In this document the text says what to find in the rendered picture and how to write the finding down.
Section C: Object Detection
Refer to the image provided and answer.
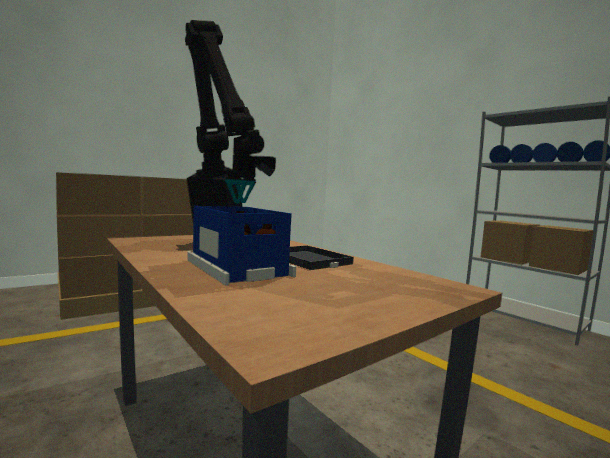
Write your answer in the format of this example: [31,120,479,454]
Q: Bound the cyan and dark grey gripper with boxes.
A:
[225,153,256,204]

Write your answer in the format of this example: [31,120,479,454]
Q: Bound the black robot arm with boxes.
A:
[185,20,276,178]

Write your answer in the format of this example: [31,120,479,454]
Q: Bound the blue bottle crate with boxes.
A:
[193,206,292,283]

